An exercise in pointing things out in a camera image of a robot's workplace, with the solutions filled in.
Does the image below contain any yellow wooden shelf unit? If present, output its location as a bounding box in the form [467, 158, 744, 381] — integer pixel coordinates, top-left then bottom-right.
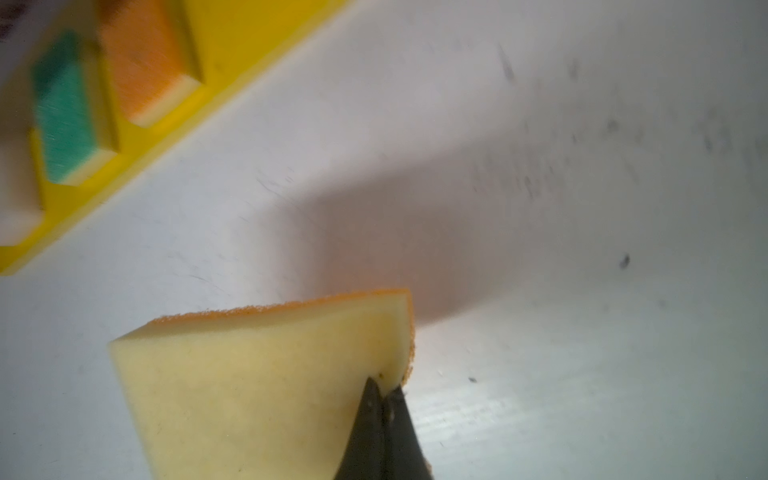
[1, 1, 343, 275]

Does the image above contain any orange scouring sponge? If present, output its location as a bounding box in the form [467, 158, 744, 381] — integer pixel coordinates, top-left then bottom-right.
[97, 0, 202, 128]

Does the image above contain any green scouring sponge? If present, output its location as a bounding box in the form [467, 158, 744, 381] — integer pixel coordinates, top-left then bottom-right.
[31, 30, 117, 186]

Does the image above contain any cream beige sponge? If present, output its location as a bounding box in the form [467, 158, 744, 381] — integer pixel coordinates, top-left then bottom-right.
[109, 289, 415, 479]

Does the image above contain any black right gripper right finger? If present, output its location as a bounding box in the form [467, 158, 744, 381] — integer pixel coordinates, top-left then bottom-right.
[382, 387, 432, 480]

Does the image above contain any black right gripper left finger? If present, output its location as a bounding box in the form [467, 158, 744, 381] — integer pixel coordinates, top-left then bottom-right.
[334, 378, 384, 480]

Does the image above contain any pale pink sponge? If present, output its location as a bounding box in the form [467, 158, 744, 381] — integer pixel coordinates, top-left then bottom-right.
[1, 105, 43, 247]

